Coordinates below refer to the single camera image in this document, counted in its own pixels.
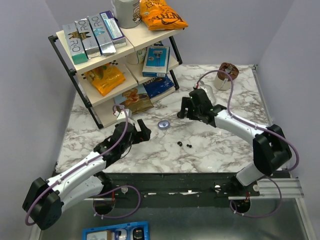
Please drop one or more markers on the grey white mug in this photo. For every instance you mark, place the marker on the grey white mug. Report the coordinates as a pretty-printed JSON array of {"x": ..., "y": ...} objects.
[{"x": 127, "y": 13}]

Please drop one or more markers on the orange snack bag middle shelf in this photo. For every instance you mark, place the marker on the orange snack bag middle shelf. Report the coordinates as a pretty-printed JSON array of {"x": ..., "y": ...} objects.
[{"x": 105, "y": 78}]

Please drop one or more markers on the orange chips bag top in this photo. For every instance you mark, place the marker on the orange chips bag top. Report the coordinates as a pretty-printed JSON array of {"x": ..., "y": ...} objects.
[{"x": 158, "y": 15}]

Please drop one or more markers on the silver toothpaste box middle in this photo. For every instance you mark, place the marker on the silver toothpaste box middle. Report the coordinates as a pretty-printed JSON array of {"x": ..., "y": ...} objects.
[{"x": 88, "y": 39}]

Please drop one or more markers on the purple earbud charging case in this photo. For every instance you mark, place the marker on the purple earbud charging case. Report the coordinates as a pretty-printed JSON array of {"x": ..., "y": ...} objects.
[{"x": 163, "y": 124}]

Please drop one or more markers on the blue razor box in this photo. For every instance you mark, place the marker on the blue razor box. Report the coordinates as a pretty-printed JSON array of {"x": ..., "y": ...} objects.
[{"x": 156, "y": 61}]

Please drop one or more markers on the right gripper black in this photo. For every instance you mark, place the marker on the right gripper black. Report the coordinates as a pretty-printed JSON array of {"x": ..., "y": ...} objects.
[{"x": 186, "y": 102}]

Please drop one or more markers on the brown blue snack bag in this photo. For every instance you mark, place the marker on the brown blue snack bag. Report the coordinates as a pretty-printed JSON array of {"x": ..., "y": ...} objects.
[{"x": 135, "y": 99}]

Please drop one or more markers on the teal silver toothpaste box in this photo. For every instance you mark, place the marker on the teal silver toothpaste box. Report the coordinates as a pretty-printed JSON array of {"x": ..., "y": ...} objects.
[{"x": 75, "y": 45}]

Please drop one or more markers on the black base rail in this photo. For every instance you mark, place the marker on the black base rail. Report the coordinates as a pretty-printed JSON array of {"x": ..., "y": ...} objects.
[{"x": 167, "y": 190}]

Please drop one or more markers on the dark blue chips bag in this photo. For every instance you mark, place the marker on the dark blue chips bag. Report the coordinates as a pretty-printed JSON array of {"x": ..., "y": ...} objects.
[{"x": 157, "y": 85}]

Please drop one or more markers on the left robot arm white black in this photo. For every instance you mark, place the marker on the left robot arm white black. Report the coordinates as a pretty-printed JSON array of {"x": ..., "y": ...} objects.
[{"x": 47, "y": 200}]

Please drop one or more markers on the black and cream shelf rack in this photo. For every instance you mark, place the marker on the black and cream shelf rack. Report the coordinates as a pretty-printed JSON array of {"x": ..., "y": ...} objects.
[{"x": 137, "y": 38}]

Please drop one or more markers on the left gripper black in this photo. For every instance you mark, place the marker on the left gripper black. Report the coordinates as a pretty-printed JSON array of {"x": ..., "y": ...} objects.
[{"x": 144, "y": 134}]

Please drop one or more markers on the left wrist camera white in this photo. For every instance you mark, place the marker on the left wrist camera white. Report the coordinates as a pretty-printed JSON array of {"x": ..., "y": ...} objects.
[{"x": 124, "y": 115}]

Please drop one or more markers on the silver glitter pouch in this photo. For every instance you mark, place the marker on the silver glitter pouch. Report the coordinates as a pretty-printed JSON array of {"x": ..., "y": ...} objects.
[{"x": 209, "y": 91}]

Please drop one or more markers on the silver blue toothpaste box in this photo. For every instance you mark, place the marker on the silver blue toothpaste box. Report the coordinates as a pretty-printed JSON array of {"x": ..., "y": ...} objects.
[{"x": 101, "y": 34}]

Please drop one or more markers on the purple white box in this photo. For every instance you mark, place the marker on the purple white box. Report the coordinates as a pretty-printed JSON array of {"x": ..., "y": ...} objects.
[{"x": 115, "y": 33}]

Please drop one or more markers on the blue plastic tray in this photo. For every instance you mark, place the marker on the blue plastic tray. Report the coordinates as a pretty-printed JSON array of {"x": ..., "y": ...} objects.
[{"x": 126, "y": 231}]

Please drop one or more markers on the white cup on shelf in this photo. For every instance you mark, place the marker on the white cup on shelf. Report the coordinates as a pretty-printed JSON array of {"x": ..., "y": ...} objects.
[{"x": 136, "y": 57}]

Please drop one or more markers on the brown white cup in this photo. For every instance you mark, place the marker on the brown white cup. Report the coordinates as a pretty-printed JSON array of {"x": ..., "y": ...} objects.
[{"x": 222, "y": 81}]

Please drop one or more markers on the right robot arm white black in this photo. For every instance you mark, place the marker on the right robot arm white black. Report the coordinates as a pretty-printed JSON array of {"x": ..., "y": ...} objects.
[{"x": 270, "y": 150}]

